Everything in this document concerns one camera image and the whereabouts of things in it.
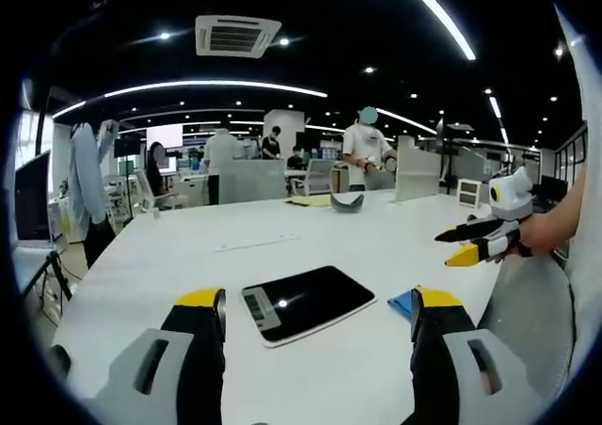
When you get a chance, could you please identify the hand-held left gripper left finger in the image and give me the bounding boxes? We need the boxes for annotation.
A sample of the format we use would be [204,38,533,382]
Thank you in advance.
[87,288,228,425]

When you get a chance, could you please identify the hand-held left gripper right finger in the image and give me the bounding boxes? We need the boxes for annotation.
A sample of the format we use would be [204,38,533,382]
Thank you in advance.
[409,285,542,425]

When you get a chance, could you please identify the blue cleaning cloth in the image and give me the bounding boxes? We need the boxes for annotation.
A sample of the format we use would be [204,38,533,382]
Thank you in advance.
[387,289,415,323]

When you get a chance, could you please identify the person's right hand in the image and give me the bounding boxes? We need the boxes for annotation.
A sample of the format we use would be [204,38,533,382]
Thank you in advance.
[515,207,580,259]

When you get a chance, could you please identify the small white drawer box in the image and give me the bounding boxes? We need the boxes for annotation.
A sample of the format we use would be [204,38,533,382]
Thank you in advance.
[456,179,482,209]

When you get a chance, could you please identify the black equipment stand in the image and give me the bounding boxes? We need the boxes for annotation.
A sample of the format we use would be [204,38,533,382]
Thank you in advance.
[435,118,475,192]

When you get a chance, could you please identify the grey desk divider panel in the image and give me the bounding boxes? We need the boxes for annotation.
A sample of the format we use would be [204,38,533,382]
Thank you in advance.
[388,135,441,206]

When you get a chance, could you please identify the grey mesh office chair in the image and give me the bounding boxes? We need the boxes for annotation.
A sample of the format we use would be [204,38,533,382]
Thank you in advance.
[478,254,578,401]

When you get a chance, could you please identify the person's white shirt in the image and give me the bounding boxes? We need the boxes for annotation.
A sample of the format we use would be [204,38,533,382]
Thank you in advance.
[553,1,602,398]

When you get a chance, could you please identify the dark bowl-shaped object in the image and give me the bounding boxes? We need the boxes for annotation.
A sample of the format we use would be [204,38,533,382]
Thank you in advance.
[329,193,367,215]

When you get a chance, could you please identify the black tripod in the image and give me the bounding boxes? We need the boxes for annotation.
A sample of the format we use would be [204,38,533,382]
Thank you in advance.
[26,249,74,307]

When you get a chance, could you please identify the white office chair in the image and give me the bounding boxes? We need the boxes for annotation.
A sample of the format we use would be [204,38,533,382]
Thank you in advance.
[290,158,336,197]

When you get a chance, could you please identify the yellow paper sheet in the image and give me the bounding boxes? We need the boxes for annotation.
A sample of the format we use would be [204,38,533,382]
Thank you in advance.
[284,196,332,208]

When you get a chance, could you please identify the straight ceiling light strip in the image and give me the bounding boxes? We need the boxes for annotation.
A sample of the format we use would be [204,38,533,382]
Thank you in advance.
[390,0,478,62]

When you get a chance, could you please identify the dark monitor screen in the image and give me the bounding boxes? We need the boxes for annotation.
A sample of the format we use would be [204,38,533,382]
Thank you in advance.
[12,149,54,244]

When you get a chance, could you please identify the long curved ceiling light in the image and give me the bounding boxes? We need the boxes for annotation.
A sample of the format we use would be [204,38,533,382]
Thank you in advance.
[50,79,329,119]

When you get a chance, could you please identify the ceiling air conditioner vent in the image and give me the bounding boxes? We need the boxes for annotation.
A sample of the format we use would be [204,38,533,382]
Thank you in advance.
[194,14,283,59]

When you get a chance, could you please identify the grey partition wall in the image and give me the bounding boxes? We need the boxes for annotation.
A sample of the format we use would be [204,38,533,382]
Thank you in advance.
[218,157,287,206]

